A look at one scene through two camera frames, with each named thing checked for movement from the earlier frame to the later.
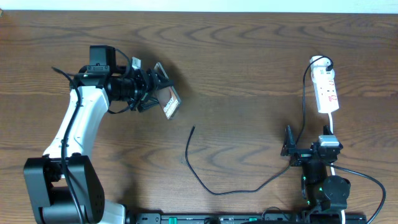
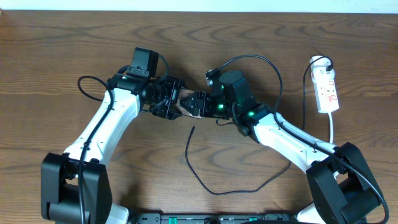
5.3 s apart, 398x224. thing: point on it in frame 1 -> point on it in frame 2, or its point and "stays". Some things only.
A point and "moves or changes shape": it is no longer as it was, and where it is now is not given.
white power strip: (325, 90) stays
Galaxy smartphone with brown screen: (168, 99) moves or changes shape
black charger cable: (331, 67) stays
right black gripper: (301, 155) -> (201, 102)
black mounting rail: (240, 218) stays
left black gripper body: (142, 89) -> (165, 94)
